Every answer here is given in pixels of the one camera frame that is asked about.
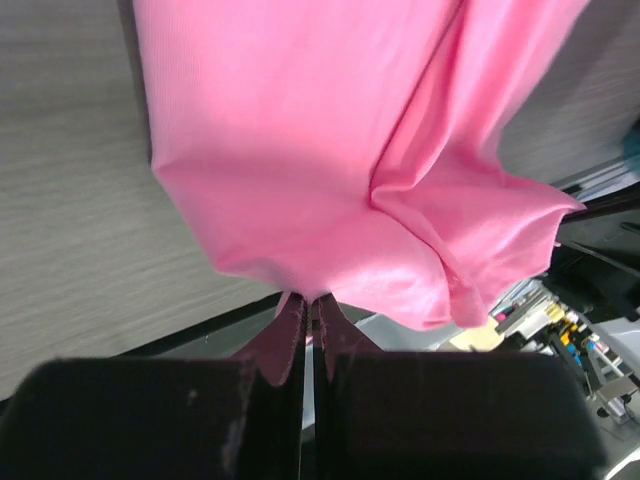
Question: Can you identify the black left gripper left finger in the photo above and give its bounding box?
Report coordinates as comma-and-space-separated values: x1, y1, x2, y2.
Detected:
1, 294, 305, 479

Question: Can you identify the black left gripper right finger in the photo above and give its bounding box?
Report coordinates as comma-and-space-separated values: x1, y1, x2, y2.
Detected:
312, 295, 607, 479

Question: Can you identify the light pink t shirt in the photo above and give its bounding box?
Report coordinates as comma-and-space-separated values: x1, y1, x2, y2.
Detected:
133, 1, 585, 330

